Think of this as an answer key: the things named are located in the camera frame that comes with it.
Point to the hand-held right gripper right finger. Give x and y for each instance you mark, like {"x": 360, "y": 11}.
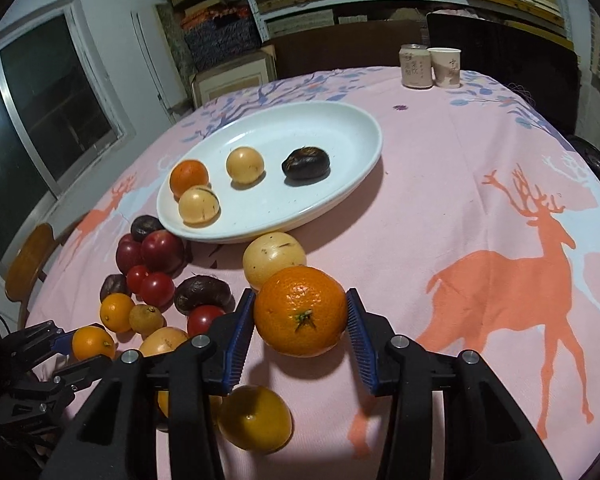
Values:
{"x": 360, "y": 345}

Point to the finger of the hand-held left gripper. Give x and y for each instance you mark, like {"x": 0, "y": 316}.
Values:
{"x": 82, "y": 372}
{"x": 64, "y": 342}

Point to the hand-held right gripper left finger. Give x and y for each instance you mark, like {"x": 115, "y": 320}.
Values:
{"x": 237, "y": 345}

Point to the small orange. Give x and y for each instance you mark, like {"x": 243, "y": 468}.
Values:
{"x": 117, "y": 312}
{"x": 93, "y": 343}

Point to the red tomato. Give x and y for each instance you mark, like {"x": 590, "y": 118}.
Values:
{"x": 203, "y": 319}
{"x": 157, "y": 290}

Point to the large orange with stem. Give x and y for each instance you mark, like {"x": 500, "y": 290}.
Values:
{"x": 300, "y": 310}

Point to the small dark passion fruit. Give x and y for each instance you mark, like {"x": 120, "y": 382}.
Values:
{"x": 112, "y": 287}

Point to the yellow-orange citrus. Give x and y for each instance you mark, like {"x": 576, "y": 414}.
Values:
{"x": 254, "y": 425}

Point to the large yellow passion fruit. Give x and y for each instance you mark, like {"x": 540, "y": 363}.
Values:
{"x": 274, "y": 258}

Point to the small cherry tomato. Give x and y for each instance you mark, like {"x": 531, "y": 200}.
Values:
{"x": 135, "y": 278}

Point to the red plum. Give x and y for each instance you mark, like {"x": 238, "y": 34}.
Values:
{"x": 128, "y": 255}
{"x": 162, "y": 251}

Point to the cracked yellow passion fruit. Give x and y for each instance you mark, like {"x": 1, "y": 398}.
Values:
{"x": 198, "y": 205}

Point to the white oval plate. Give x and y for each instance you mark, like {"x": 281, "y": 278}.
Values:
{"x": 305, "y": 200}

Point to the wooden chair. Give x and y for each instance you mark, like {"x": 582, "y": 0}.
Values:
{"x": 30, "y": 265}

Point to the smooth yellow passion fruit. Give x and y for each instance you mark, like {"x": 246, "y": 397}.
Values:
{"x": 245, "y": 165}

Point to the pink deer print tablecloth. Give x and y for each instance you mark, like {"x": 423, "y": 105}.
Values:
{"x": 455, "y": 185}

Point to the large dark passion fruit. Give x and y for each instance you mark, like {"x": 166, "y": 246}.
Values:
{"x": 305, "y": 163}

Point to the sliding glass window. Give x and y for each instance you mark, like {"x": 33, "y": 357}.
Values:
{"x": 45, "y": 110}

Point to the framed picture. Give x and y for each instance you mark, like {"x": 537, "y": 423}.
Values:
{"x": 230, "y": 77}

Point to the pink drink can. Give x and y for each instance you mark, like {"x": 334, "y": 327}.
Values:
{"x": 416, "y": 67}

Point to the white paper cup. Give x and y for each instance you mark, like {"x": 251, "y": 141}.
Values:
{"x": 445, "y": 67}

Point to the black round object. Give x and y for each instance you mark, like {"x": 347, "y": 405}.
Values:
{"x": 597, "y": 162}

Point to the pile of patterned boxes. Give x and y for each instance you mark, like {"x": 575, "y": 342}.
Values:
{"x": 215, "y": 35}

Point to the black chair back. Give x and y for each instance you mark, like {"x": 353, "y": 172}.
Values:
{"x": 505, "y": 60}

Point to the white metal shelf rack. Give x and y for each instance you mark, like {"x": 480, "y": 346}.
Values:
{"x": 252, "y": 5}

